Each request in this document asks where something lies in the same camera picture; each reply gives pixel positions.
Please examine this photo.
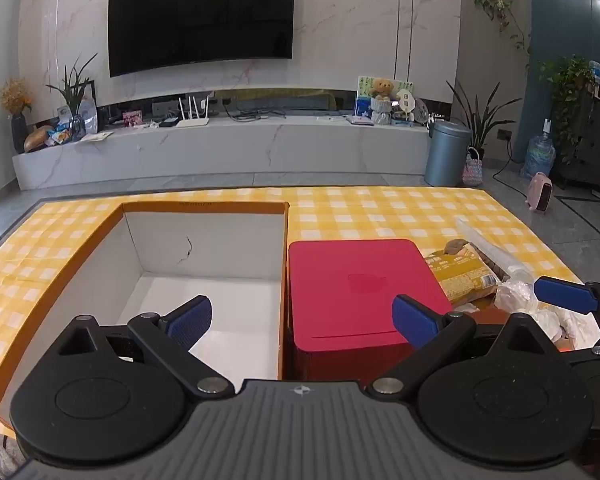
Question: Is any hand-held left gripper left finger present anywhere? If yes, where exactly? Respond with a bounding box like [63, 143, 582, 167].
[50, 294, 236, 402]

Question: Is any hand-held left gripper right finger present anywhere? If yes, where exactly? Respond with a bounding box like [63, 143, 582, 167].
[364, 293, 575, 403]

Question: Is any white paper sheet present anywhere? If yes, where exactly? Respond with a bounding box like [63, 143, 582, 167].
[494, 277, 600, 352]

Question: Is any orange cardboard box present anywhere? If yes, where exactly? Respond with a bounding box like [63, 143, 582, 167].
[0, 201, 291, 426]

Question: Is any yellow snack packet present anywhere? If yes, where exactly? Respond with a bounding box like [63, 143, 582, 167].
[423, 250, 501, 306]

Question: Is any red box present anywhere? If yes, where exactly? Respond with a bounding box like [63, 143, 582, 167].
[287, 238, 454, 384]

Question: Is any pink space heater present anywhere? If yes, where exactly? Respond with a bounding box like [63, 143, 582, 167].
[524, 171, 554, 213]

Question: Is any yellow checked tablecloth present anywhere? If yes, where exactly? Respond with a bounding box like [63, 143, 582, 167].
[0, 186, 587, 433]

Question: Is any blue water jug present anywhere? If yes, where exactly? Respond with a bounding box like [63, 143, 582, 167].
[520, 118, 556, 181]

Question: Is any dark cabinet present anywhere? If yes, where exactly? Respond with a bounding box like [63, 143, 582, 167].
[550, 87, 600, 206]

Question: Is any woven basket bag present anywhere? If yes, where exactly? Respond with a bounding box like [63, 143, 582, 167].
[462, 147, 484, 187]

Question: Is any blue-grey trash can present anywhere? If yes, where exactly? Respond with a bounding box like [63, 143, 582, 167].
[423, 119, 473, 188]

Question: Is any marble television console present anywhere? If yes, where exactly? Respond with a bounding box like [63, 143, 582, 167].
[12, 87, 432, 192]

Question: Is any tall leafy floor plant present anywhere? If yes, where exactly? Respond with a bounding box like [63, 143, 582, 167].
[444, 79, 524, 162]

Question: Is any white router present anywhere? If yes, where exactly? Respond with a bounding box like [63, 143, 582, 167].
[175, 93, 212, 129]

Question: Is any bushy green plant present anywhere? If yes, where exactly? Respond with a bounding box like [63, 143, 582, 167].
[527, 55, 597, 166]

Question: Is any brown teddy bear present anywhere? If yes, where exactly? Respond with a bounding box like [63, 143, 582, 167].
[369, 77, 396, 124]

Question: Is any green picture board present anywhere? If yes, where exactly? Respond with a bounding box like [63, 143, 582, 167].
[355, 74, 415, 114]

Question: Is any brown bread loaf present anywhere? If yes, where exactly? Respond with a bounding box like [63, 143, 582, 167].
[23, 125, 57, 154]

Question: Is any vase with yellow flowers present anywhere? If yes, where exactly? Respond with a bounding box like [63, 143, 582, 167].
[0, 77, 34, 154]

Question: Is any green plant in glass vase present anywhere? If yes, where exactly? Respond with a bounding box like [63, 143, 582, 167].
[45, 52, 99, 142]

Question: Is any hanging vine plant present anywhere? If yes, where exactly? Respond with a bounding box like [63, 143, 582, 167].
[469, 0, 531, 54]

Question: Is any black power cable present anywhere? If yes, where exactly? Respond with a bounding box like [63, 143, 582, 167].
[492, 152, 529, 197]

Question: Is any black wall television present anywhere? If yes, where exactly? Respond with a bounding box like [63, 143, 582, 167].
[107, 0, 297, 79]

